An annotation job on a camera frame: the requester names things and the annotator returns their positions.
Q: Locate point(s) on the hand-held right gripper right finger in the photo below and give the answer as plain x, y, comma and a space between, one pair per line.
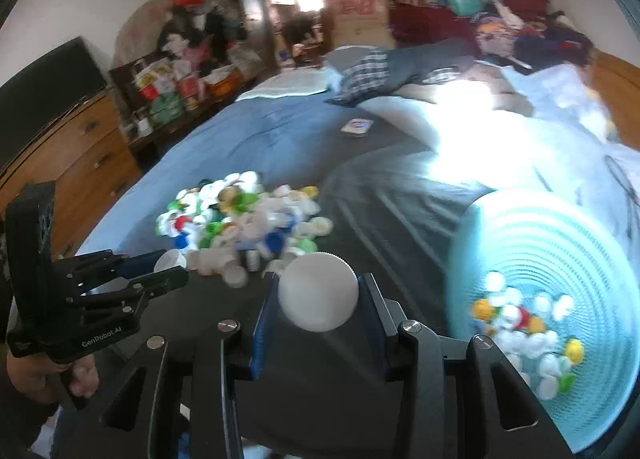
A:
376, 324

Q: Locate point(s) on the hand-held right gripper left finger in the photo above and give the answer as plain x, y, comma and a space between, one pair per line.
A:
261, 334

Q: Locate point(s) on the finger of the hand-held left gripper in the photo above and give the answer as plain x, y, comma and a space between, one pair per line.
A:
135, 263
160, 281

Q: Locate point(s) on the large white ribbed lid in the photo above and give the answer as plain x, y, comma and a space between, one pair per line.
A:
317, 291

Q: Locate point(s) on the pile of mixed bottle caps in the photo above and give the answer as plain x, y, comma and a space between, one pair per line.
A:
240, 219

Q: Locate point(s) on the cluster of sorted bottle caps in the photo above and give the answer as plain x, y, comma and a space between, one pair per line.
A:
515, 339

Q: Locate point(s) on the blue perforated plastic colander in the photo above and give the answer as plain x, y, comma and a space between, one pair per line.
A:
550, 239

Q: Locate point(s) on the person's left hand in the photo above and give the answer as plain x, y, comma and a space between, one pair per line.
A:
35, 379

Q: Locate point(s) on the wooden dresser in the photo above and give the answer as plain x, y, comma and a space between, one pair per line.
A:
65, 159

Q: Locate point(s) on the cluttered low table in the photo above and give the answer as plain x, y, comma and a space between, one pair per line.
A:
165, 89

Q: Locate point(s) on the black television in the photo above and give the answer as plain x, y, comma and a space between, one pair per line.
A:
45, 89

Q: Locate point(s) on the small white flat device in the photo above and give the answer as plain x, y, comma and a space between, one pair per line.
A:
356, 126

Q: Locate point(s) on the white pillow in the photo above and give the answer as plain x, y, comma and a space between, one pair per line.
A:
285, 84

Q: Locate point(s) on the white duvet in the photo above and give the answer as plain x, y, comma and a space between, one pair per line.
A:
525, 139

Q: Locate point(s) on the dark jacket with plaid lining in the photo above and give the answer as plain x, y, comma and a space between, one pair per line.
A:
415, 66

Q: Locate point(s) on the dark red cloth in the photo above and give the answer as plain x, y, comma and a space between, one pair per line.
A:
425, 24

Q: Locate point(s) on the cardboard box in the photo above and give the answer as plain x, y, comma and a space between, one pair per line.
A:
357, 4

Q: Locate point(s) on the heap of clothes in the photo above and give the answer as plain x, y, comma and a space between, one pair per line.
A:
535, 24

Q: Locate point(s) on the wooden headboard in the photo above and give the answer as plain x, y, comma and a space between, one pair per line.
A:
617, 74

